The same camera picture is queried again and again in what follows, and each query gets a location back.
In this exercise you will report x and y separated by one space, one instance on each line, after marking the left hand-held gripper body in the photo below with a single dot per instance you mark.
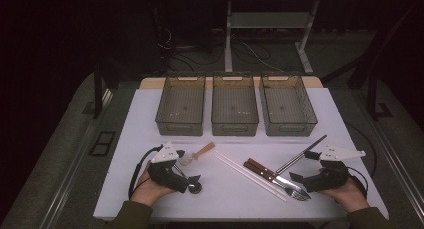
165 175

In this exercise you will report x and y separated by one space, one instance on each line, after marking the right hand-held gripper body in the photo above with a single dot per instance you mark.
330 177

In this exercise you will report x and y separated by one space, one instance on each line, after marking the silver metal chopstick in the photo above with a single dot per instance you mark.
300 155

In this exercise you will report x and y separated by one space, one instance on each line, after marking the smoky translucent plastic bin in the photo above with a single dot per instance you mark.
181 105
235 105
286 105

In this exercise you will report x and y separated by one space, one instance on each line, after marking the person's right hand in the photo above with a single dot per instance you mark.
350 195

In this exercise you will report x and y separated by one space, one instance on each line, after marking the black floor socket plate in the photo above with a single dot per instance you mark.
102 143

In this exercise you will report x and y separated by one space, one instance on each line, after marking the black metal stand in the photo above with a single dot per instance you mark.
372 99
97 99

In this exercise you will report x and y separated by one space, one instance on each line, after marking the dark slanted stand leg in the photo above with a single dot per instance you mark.
363 69

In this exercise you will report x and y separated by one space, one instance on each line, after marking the white metal desk frame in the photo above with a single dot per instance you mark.
227 39

